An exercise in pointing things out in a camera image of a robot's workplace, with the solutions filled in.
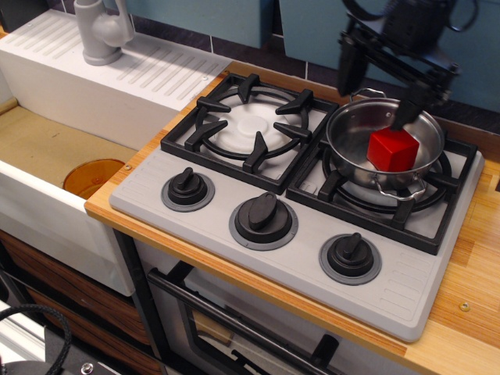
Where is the oven door with handle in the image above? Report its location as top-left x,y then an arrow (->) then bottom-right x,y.
145,261 -> 410,374

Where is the stainless steel pan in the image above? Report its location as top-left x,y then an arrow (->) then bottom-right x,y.
326,96 -> 445,198

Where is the black stove knob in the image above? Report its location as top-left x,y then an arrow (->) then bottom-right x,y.
161,167 -> 215,213
229,192 -> 298,252
319,233 -> 382,286

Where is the black right burner grate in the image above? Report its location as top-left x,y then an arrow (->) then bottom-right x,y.
286,138 -> 481,255

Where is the black braided foreground cable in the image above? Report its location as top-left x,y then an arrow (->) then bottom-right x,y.
0,305 -> 73,375

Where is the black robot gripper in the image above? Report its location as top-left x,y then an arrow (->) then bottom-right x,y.
337,1 -> 460,131

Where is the orange plastic plate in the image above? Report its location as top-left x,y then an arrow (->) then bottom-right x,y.
62,159 -> 125,199

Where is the wooden drawer cabinet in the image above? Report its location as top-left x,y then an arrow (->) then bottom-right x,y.
1,231 -> 164,374

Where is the red cube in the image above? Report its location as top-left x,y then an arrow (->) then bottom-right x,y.
366,127 -> 420,172

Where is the black right stove knob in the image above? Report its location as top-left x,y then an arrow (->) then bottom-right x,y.
319,233 -> 382,286

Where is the black left stove knob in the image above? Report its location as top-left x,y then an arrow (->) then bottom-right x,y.
161,167 -> 215,213

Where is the grey toy stove top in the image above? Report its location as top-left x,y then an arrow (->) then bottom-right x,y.
109,73 -> 485,344

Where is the grey toy faucet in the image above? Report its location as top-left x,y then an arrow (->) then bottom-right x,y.
73,0 -> 134,66

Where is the black middle stove knob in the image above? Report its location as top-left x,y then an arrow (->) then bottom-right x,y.
229,192 -> 298,252

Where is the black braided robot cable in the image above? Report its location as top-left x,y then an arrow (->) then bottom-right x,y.
341,0 -> 480,32

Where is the white toy sink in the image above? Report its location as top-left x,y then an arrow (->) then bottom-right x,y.
1,10 -> 229,296

